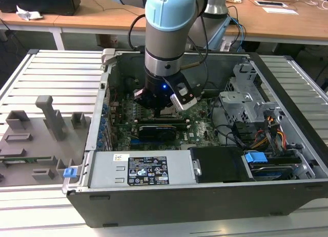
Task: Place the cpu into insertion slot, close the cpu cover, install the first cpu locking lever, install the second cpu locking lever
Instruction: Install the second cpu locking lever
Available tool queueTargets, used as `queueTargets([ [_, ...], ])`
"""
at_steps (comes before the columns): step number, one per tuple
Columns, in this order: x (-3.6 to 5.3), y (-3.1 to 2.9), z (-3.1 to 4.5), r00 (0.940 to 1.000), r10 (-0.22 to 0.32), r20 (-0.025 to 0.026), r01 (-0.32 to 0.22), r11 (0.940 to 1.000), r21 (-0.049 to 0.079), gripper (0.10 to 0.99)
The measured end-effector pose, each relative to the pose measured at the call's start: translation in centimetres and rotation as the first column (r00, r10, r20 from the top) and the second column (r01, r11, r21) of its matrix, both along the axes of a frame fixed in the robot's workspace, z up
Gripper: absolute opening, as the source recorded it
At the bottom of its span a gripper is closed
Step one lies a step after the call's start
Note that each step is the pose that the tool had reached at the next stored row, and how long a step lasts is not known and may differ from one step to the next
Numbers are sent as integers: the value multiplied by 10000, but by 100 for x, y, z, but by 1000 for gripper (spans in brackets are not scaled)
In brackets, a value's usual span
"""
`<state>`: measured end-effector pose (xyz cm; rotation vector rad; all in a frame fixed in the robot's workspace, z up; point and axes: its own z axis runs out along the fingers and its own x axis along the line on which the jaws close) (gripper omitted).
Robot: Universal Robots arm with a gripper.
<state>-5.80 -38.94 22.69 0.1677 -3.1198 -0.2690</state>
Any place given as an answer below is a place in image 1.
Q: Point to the green motherboard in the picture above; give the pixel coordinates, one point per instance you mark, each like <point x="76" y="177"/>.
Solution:
<point x="197" y="134"/>

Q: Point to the cardboard box with red print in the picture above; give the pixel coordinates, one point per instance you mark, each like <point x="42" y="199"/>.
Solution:
<point x="110" y="40"/>

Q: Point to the CPU socket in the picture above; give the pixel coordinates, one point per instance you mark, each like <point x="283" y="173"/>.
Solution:
<point x="180" y="116"/>

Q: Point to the grey parts rack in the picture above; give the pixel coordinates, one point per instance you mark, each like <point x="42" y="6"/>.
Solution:
<point x="38" y="145"/>

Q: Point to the blue disk carrier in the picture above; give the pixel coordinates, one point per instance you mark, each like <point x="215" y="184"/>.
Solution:
<point x="255" y="159"/>

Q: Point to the silver perforated drive cage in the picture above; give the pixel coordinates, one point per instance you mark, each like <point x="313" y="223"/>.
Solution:
<point x="238" y="98"/>

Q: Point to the black graphics card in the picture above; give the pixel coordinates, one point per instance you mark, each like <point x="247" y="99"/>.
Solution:
<point x="156" y="133"/>

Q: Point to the blue plastic case latch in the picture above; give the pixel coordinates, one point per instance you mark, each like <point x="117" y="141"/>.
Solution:
<point x="69" y="173"/>

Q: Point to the blue expansion slot clip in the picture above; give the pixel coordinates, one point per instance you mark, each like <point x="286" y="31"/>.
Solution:
<point x="102" y="130"/>
<point x="104" y="109"/>
<point x="100" y="137"/>
<point x="99" y="145"/>
<point x="103" y="122"/>

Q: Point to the green RAM stick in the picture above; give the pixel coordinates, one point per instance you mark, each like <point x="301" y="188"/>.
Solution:
<point x="30" y="159"/>

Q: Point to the black and silver PC case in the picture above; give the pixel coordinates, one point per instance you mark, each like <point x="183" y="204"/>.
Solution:
<point x="179" y="209"/>

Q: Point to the black RAM slot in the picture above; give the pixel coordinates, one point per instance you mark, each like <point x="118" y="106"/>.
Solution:
<point x="182" y="124"/>
<point x="179" y="120"/>

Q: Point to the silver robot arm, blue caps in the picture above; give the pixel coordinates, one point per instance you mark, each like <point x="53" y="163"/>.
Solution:
<point x="164" y="47"/>

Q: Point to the wooden office desk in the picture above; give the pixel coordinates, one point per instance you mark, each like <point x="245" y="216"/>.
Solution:
<point x="25" y="21"/>
<point x="102" y="17"/>

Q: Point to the white tablet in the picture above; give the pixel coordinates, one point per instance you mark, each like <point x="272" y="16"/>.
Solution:
<point x="271" y="3"/>

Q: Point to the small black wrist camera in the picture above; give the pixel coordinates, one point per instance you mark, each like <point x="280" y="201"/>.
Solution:
<point x="139" y="95"/>

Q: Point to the grey power supply, black label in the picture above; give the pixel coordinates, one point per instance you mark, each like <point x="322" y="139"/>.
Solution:
<point x="107" y="170"/>

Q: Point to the hard disk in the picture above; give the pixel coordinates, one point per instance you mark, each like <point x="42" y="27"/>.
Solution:
<point x="271" y="173"/>

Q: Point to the crumpled white paper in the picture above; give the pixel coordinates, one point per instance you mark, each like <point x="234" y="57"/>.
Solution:
<point x="28" y="14"/>

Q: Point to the pale blue teach pendant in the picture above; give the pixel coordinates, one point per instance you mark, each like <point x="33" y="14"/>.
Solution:
<point x="219" y="32"/>

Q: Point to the black plastic shroud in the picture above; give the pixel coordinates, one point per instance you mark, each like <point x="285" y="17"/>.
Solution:
<point x="220" y="165"/>

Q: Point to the silver CPU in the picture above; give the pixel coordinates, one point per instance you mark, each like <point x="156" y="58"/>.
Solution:
<point x="166" y="111"/>

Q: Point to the white wrist camera, black bracket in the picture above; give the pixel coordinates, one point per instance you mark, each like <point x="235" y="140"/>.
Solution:
<point x="184" y="101"/>

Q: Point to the white notebook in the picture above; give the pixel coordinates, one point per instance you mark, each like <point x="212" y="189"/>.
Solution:
<point x="280" y="10"/>

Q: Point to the black box on desk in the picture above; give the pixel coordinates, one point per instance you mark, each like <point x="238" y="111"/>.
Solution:
<point x="38" y="1"/>

